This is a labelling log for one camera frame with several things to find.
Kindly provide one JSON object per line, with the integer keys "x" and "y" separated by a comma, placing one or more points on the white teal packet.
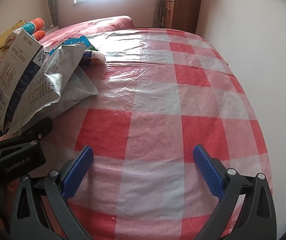
{"x": 80, "y": 41}

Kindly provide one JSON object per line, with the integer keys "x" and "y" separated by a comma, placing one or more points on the beige curtain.
{"x": 158, "y": 10}

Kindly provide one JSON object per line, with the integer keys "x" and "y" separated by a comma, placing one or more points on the red checked plastic tablecloth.
{"x": 158, "y": 120}

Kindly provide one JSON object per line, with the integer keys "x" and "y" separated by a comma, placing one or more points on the rolled quilt orange teal end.
{"x": 39, "y": 34}
{"x": 34, "y": 24}

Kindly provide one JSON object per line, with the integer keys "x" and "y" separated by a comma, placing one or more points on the white milk carton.
{"x": 10, "y": 80}

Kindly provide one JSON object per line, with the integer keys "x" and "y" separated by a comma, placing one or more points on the brown wooden cabinet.
{"x": 185, "y": 10}

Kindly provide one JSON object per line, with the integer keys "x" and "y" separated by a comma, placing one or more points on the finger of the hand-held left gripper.
{"x": 39, "y": 127}

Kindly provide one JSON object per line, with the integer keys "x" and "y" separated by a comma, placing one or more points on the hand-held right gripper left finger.
{"x": 78, "y": 172}

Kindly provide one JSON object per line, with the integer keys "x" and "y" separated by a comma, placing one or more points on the grey patterned curtain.
{"x": 52, "y": 5}

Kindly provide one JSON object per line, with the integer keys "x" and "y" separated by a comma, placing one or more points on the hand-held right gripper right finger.
{"x": 209, "y": 172}

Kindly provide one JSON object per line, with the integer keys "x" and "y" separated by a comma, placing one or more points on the white yogurt pouch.
{"x": 95, "y": 57}

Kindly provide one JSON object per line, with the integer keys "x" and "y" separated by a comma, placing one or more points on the silver foil snack bag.
{"x": 48, "y": 85}

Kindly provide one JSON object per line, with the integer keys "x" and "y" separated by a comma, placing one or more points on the white printed packet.
{"x": 81, "y": 87}

